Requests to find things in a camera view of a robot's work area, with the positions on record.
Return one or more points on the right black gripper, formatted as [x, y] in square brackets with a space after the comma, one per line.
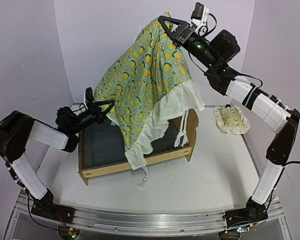
[183, 32]

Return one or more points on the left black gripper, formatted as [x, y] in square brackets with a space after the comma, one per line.
[95, 113]

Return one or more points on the lemon print ruffled mattress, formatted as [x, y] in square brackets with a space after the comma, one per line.
[150, 84]

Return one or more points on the wooden pet bed frame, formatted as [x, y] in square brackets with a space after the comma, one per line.
[185, 139]

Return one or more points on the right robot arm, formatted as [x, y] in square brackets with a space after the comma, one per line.
[215, 56]

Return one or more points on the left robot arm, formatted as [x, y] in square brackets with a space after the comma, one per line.
[19, 131]

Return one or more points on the grey bed mat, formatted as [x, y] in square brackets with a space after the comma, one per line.
[103, 145]

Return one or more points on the small lemon print pillow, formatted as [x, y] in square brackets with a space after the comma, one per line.
[231, 120]

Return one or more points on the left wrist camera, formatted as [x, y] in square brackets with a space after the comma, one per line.
[88, 97]

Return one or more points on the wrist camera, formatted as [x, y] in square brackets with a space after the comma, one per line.
[88, 97]
[199, 16]

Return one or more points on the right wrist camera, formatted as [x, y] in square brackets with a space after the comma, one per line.
[199, 16]

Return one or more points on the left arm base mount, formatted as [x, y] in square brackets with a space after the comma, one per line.
[46, 208]

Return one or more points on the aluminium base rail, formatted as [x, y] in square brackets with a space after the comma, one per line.
[26, 224]

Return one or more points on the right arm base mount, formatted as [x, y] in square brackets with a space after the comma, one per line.
[252, 213]

